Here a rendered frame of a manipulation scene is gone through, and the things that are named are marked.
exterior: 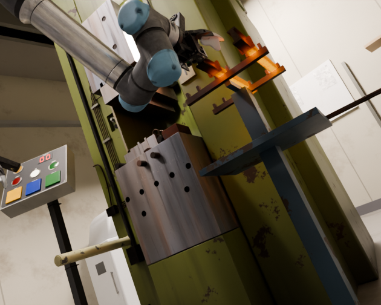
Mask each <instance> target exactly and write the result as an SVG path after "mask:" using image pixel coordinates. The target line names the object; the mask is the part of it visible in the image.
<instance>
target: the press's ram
mask: <svg viewBox="0 0 381 305"><path fill-rule="evenodd" d="M120 8H121V6H120V5H118V4H117V3H116V2H114V1H113V0H107V1H105V2H104V3H103V4H102V5H101V6H100V7H99V8H98V9H97V10H96V11H95V12H94V13H93V14H92V15H91V16H90V17H89V18H88V19H86V20H85V21H84V22H83V23H82V24H81V25H82V26H84V27H85V28H86V29H87V30H88V31H90V32H91V33H92V34H93V35H94V36H96V37H97V38H98V39H100V40H101V41H102V42H103V43H104V44H106V45H107V46H108V47H109V48H110V49H112V50H113V51H114V52H116V53H117V54H118V55H119V56H120V57H122V58H123V59H124V60H125V61H127V63H129V64H130V65H132V66H133V67H135V65H136V63H137V62H138V60H139V58H140V54H139V52H138V49H137V47H136V44H135V42H134V40H133V37H132V36H131V35H128V34H126V32H124V31H123V30H122V29H121V28H120V27H119V24H118V19H117V18H118V13H119V10H120ZM83 67H84V69H85V72H86V75H87V78H88V81H89V83H90V86H91V89H92V92H93V94H96V95H98V96H102V94H101V92H100V88H102V87H103V86H104V85H105V84H106V83H105V82H104V81H103V80H101V79H100V78H99V77H97V76H96V75H95V74H94V73H92V72H91V71H90V70H89V69H87V68H86V67H85V66H83ZM176 84H178V81H175V82H174V83H173V84H172V85H169V86H170V87H174V86H175V85H176Z"/></svg>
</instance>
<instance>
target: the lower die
mask: <svg viewBox="0 0 381 305"><path fill-rule="evenodd" d="M158 136H159V134H153V135H151V136H150V137H145V138H144V140H145V141H144V142H143V143H141V144H139V142H137V144H138V145H136V146H135V147H133V148H132V149H130V152H129V153H127V154H126V155H124V158H125V161H126V164H127V163H129V162H130V161H132V160H134V159H135V158H137V157H138V156H140V155H142V154H143V153H144V150H145V149H146V148H153V147H154V146H156V145H158V144H159V143H160V142H158V141H157V138H158Z"/></svg>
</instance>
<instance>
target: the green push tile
mask: <svg viewBox="0 0 381 305"><path fill-rule="evenodd" d="M59 182H60V170H59V171H56V172H54V173H52V174H49V175H47V176H46V178H45V187H46V188H47V187H49V186H52V185H54V184H57V183H59Z"/></svg>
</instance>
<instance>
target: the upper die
mask: <svg viewBox="0 0 381 305"><path fill-rule="evenodd" d="M100 92H101V94H102V97H103V100H104V102H105V105H109V106H112V107H116V108H120V109H123V110H125V109H124V108H123V107H122V105H121V104H120V102H119V93H118V92H116V91H115V90H114V89H113V88H111V87H110V86H109V85H108V84H105V85H104V86H103V87H102V88H100ZM153 97H156V98H158V99H161V100H164V101H166V102H169V103H171V104H174V103H176V102H177V101H178V99H177V96H176V94H175V92H174V89H173V88H172V87H170V86H166V87H160V88H159V89H158V90H157V91H156V92H155V94H154V95H153ZM135 113H139V114H143V115H145V116H150V117H155V115H153V114H149V113H145V112H142V111H139V112H135Z"/></svg>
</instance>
